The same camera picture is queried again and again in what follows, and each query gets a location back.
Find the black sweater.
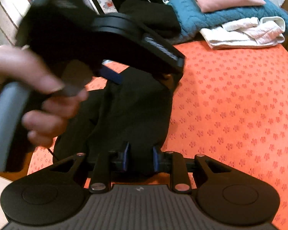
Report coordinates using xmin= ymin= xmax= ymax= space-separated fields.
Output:
xmin=52 ymin=65 xmax=180 ymax=182

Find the black folded clothes pile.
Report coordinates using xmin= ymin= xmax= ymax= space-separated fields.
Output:
xmin=118 ymin=0 xmax=181 ymax=39

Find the person's left hand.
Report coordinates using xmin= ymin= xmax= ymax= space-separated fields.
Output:
xmin=0 ymin=45 xmax=88 ymax=148

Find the orange flower-pattern table mat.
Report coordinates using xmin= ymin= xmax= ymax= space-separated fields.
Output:
xmin=26 ymin=39 xmax=288 ymax=230

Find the teal knitted sweater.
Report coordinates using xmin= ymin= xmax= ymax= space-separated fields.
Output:
xmin=167 ymin=0 xmax=288 ymax=45

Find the white quilted jacket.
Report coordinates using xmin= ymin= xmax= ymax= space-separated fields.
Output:
xmin=200 ymin=16 xmax=286 ymax=49

